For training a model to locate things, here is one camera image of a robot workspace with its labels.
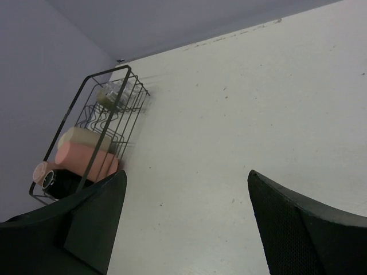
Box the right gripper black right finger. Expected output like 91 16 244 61
247 170 366 274

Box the tall salmon pink cup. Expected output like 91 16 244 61
54 142 119 182

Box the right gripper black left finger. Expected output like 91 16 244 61
1 171 127 274

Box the pink mug with handle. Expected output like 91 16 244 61
32 161 60 186

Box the black wire dish rack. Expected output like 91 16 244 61
29 65 150 205

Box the clear glass cup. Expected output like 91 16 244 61
120 81 142 105
103 80 123 97

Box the black mug cream inside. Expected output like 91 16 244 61
42 169 82 199

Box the beige cup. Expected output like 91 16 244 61
57 127 101 151

